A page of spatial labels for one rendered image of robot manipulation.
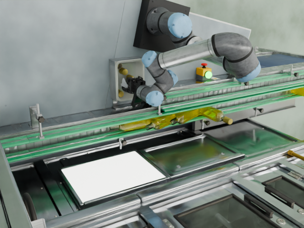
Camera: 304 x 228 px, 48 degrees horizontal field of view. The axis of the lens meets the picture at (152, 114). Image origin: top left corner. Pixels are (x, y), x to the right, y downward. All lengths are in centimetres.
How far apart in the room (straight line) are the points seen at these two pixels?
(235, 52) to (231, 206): 64
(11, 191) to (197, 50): 92
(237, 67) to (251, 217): 62
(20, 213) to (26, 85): 104
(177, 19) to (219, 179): 79
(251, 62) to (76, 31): 88
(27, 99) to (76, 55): 33
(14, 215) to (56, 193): 76
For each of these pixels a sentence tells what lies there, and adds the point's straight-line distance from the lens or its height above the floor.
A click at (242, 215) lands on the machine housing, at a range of 149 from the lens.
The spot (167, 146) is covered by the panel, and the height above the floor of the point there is 103.
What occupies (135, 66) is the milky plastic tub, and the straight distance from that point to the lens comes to 194.
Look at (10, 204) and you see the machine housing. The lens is 87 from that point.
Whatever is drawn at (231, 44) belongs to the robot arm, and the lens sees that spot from 142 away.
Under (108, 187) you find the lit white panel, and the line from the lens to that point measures 153.
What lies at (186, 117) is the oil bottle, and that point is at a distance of 195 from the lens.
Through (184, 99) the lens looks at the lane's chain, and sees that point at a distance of 204.
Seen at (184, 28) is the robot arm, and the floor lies 105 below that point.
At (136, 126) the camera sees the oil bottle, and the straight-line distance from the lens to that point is 185.
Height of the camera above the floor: 246
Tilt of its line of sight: 54 degrees down
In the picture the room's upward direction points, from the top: 121 degrees clockwise
